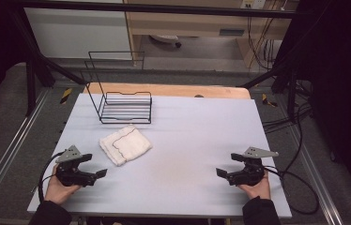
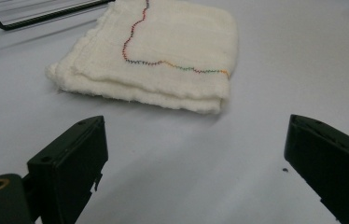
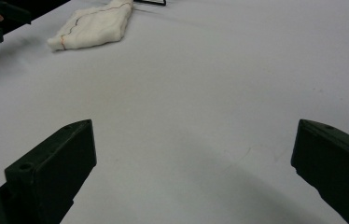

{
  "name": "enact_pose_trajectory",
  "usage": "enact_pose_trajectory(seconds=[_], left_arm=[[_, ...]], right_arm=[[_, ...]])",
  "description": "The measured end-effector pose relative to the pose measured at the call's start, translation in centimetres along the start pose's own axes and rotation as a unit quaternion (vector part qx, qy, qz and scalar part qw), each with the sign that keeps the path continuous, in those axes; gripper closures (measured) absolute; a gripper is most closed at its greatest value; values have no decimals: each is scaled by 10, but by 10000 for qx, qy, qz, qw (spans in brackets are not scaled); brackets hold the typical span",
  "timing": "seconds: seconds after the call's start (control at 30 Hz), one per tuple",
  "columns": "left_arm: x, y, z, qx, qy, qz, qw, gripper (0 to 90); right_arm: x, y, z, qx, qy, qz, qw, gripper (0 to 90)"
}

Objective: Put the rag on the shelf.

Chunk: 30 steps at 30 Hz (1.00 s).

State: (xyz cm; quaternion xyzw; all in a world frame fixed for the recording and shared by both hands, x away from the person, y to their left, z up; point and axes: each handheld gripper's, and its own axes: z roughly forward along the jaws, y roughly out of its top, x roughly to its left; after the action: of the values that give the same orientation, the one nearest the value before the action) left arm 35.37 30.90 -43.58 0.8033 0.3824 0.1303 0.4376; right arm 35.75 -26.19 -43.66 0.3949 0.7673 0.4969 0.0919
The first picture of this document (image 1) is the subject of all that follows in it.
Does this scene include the black metal frame bar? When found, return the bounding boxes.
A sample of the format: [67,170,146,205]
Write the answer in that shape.
[15,0,308,20]

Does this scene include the aluminium floor rail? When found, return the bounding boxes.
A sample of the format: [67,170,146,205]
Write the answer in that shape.
[288,124,344,225]
[0,89,52,214]

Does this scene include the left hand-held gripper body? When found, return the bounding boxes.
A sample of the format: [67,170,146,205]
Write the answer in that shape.
[55,144,98,188]

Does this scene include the black wire rack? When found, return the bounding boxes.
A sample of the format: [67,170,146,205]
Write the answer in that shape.
[84,51,154,126]

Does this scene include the black metal frame strut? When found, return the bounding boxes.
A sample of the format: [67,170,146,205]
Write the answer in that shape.
[8,8,87,117]
[239,18,331,124]

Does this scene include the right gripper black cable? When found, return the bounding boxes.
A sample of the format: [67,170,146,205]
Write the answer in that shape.
[263,164,320,217]

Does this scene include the white cabinet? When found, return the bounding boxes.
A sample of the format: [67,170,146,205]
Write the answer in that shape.
[23,7,133,61]

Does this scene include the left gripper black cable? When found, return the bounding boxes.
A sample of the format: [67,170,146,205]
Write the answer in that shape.
[38,151,67,204]

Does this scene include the white wall socket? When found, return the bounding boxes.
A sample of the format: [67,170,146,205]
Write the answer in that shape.
[239,0,267,10]

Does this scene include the white power strip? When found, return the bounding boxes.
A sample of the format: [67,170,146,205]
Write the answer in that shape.
[149,34,183,49]

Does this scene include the light wooden desk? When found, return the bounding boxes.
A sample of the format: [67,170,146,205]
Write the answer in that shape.
[123,0,300,68]

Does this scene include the white towel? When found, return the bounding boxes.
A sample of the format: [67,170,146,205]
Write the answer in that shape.
[99,124,153,167]

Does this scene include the person's left hand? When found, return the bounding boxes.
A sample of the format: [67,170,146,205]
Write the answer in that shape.
[44,163,83,206]

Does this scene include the wooden table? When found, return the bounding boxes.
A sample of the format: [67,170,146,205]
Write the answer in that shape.
[83,82,252,100]

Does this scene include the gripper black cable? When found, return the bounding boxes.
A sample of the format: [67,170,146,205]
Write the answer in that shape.
[263,164,320,217]
[38,151,67,204]

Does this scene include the bundle of black floor cables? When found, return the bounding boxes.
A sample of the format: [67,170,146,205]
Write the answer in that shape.
[262,79,314,176]

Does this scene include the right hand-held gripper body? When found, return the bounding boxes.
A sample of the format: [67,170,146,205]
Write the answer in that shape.
[226,146,280,187]

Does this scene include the hanging cables under desk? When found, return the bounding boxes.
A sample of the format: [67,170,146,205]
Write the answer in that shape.
[246,15,279,71]

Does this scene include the person's right hand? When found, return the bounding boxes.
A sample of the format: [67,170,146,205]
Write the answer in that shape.
[237,171,272,201]

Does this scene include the yellow black tape strip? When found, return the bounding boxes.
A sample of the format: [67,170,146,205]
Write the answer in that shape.
[59,87,73,105]
[261,93,279,108]

